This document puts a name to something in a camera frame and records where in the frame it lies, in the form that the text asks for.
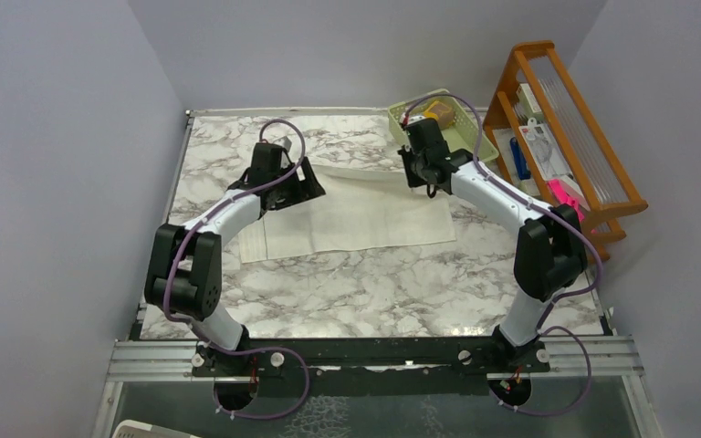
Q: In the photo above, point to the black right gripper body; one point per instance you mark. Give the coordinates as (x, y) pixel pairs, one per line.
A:
(413, 167)

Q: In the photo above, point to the cream white towel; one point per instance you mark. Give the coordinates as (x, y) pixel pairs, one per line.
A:
(360, 210)

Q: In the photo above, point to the brown yellow bear towel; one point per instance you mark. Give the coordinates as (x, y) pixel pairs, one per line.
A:
(441, 112)

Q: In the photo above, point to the white bin corner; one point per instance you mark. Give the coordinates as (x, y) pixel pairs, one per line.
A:
(135, 429)

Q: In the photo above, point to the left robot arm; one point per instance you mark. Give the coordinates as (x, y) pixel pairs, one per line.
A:
(185, 276)

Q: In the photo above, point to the pink item on rack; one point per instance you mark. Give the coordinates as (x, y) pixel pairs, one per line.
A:
(564, 196)

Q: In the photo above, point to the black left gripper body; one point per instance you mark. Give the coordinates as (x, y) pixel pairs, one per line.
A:
(286, 192)

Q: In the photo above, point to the blue item on rack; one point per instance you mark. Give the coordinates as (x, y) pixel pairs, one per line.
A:
(519, 160)

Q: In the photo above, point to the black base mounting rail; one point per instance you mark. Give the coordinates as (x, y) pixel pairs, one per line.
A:
(288, 368)

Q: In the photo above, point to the white packaged item on rack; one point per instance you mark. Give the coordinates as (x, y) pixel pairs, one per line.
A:
(544, 150)

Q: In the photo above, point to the light green plastic basket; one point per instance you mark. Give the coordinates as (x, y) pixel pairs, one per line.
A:
(461, 133)

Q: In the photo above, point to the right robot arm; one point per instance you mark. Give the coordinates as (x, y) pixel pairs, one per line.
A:
(550, 255)

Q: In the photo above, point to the small box on rack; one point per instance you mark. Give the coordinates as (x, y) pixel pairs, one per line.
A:
(528, 103)

